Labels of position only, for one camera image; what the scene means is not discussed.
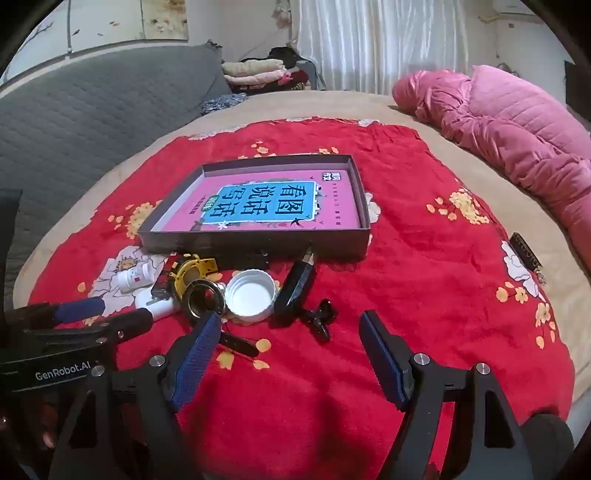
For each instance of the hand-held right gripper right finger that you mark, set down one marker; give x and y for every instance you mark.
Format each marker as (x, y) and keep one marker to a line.
(385, 364)

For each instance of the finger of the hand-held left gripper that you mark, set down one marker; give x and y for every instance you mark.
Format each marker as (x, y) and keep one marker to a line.
(81, 308)
(131, 323)

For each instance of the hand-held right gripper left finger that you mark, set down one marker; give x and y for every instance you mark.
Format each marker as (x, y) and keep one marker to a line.
(196, 360)

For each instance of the white earbuds case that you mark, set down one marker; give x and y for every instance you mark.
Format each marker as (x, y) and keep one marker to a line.
(159, 307)

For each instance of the white pill bottle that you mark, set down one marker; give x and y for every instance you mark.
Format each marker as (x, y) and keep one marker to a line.
(134, 278)

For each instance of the red black lighter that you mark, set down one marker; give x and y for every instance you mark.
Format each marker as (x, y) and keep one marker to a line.
(161, 281)

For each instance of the brass metal rings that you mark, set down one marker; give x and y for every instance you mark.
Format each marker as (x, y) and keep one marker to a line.
(203, 300)

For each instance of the white bottle cap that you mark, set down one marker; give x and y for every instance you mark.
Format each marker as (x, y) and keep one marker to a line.
(251, 297)

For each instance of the yellow black watch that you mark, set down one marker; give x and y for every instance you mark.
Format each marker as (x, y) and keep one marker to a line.
(196, 267)

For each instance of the black gold-tipped pen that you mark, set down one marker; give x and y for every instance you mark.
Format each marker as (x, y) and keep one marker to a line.
(295, 286)

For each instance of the grey cardboard box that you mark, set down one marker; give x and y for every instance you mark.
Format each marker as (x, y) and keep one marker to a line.
(258, 242)

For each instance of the red floral blanket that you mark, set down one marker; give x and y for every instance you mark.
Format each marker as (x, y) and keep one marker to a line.
(415, 230)

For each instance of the pink book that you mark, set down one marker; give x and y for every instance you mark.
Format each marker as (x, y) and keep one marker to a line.
(281, 203)

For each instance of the grey quilted headboard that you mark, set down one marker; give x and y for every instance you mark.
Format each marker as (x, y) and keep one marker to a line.
(92, 106)

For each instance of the blue patterned cloth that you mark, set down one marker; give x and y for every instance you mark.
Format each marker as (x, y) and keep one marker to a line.
(221, 104)

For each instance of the beige bed sheet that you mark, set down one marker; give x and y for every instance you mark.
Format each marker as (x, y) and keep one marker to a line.
(323, 104)

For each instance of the pink quilted jacket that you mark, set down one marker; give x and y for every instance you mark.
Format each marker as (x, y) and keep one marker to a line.
(508, 120)

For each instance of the pile of folded clothes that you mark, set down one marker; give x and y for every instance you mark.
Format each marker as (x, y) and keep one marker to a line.
(263, 71)

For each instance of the white curtain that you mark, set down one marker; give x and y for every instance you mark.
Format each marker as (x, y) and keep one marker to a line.
(383, 41)

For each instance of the black television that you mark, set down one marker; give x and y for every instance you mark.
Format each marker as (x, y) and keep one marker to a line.
(575, 87)

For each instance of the white air conditioner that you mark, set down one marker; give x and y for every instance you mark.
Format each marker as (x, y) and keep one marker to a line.
(512, 7)

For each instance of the floral wall picture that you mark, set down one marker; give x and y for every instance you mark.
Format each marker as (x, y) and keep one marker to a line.
(138, 18)

